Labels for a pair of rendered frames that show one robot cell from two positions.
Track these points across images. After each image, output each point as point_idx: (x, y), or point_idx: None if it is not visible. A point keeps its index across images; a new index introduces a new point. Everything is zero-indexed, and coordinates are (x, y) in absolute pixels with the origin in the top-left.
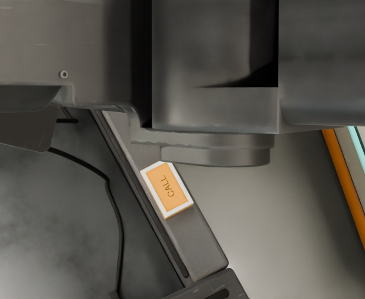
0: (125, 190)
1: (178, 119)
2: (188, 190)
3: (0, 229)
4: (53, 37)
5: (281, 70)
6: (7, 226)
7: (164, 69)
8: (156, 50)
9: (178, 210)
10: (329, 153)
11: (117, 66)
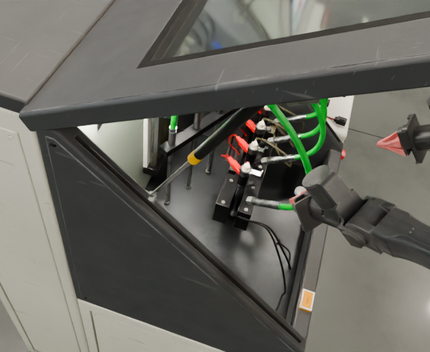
0: (287, 301)
1: (352, 223)
2: (312, 308)
3: (240, 276)
4: (342, 195)
5: (377, 224)
6: (243, 277)
7: (357, 214)
8: (357, 211)
9: (305, 308)
10: None
11: (347, 211)
